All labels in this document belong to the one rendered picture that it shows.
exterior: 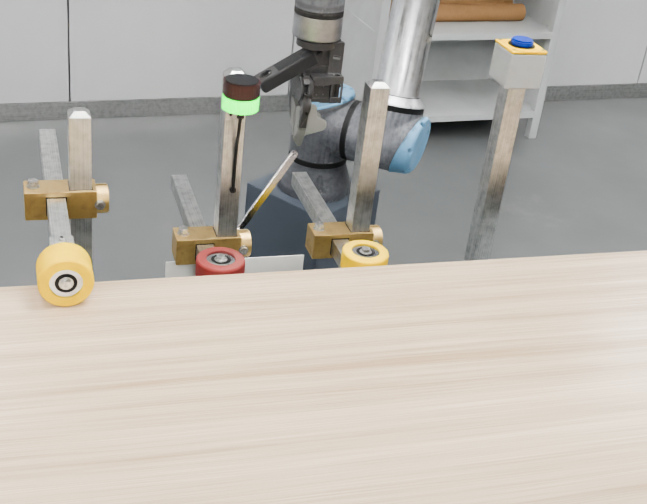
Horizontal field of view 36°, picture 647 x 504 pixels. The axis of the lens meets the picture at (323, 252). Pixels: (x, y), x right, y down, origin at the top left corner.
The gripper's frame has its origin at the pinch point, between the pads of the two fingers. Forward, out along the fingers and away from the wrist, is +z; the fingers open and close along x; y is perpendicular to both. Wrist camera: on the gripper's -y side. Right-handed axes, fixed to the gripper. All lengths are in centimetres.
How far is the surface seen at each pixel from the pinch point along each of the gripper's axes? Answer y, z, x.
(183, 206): -21.9, 11.3, -4.2
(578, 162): 198, 96, 185
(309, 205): 3.0, 12.3, -4.1
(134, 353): -38, 7, -55
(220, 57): 45, 70, 250
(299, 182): 3.4, 11.4, 4.4
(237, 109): -18.1, -15.9, -24.0
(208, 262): -23.4, 6.7, -32.7
